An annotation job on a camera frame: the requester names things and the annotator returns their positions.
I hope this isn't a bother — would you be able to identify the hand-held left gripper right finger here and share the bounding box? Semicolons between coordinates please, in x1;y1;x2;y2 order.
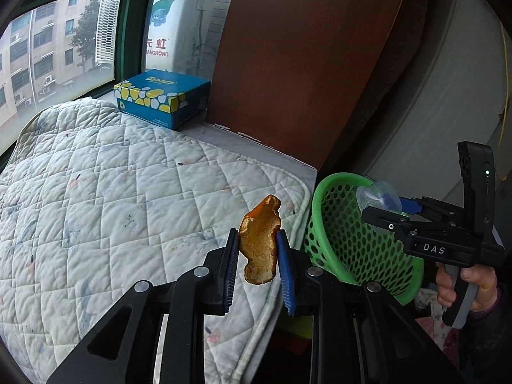
275;230;465;384

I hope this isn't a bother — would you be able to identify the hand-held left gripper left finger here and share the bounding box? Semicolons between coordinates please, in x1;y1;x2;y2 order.
46;228;240;384

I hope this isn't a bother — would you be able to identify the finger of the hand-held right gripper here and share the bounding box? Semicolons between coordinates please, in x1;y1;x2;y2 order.
362;206;441;235
380;196;465;225

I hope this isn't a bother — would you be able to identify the small clear plastic cup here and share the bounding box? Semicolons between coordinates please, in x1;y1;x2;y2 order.
356;181;403;213

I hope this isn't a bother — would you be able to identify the orange wrapper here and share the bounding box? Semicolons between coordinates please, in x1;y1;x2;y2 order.
239;194;283;286

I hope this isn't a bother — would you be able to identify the green perforated plastic basket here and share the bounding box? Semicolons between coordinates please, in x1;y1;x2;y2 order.
303;173;425;307

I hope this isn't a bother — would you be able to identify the person's right forearm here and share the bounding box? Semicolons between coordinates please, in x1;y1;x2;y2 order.
456;288;512;371

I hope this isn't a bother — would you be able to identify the person's right hand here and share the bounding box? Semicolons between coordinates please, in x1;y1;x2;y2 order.
435;266;499;313

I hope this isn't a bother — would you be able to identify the floral cloth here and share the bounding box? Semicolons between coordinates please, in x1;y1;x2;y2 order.
414;288;460;341

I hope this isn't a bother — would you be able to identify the white quilted mattress pad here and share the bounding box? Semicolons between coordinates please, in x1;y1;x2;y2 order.
0;97;312;384

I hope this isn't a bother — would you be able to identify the brown wooden board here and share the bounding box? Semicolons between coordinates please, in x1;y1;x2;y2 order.
208;0;427;171

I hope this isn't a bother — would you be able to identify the blue patterned tissue box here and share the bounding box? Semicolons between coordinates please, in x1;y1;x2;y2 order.
113;70;211;130

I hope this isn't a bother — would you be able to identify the white air conditioner unit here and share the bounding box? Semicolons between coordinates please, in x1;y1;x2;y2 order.
144;0;237;77

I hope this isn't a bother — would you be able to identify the apartment building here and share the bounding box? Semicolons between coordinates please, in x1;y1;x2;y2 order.
0;0;121;117

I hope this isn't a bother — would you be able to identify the yellow cable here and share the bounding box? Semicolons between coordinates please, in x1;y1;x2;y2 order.
496;40;512;147

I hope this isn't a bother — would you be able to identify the dark wooden door frame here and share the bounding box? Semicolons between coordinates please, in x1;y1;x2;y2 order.
318;0;457;177

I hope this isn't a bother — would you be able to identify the green window frame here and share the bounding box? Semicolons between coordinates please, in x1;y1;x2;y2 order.
0;0;241;169

